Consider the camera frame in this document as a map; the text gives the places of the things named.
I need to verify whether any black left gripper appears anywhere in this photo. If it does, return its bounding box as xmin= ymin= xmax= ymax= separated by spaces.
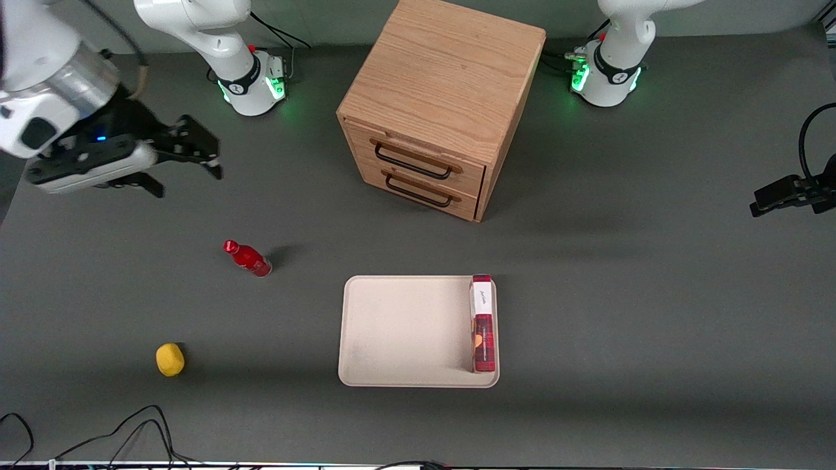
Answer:
xmin=749 ymin=153 xmax=836 ymax=218

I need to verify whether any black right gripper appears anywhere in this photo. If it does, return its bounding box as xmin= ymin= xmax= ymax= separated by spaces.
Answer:
xmin=56 ymin=85 xmax=224 ymax=199

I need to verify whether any wooden two-drawer cabinet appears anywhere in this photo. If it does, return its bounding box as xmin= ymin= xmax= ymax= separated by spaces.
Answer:
xmin=336 ymin=0 xmax=547 ymax=224

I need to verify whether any wooden drawer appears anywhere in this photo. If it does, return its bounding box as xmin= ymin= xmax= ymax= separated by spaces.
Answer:
xmin=356 ymin=160 xmax=483 ymax=223
xmin=343 ymin=119 xmax=488 ymax=198

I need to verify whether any red bottle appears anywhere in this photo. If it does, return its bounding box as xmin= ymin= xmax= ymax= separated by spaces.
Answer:
xmin=223 ymin=239 xmax=273 ymax=279

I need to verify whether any yellow lemon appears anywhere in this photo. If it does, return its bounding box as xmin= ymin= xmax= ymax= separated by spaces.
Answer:
xmin=155 ymin=343 xmax=186 ymax=378

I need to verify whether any beige plastic tray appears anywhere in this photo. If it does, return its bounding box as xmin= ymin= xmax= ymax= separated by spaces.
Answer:
xmin=337 ymin=274 xmax=501 ymax=390

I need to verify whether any white printed package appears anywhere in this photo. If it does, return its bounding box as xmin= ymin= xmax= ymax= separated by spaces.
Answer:
xmin=470 ymin=274 xmax=498 ymax=373

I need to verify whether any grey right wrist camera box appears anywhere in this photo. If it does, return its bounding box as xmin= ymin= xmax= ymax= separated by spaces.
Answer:
xmin=25 ymin=138 xmax=159 ymax=195

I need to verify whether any black cable with tan end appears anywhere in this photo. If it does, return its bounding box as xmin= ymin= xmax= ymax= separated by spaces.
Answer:
xmin=82 ymin=0 xmax=150 ymax=101

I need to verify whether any black metal drawer handle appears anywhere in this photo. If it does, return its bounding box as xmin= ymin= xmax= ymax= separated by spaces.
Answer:
xmin=374 ymin=140 xmax=454 ymax=181
xmin=384 ymin=171 xmax=455 ymax=209

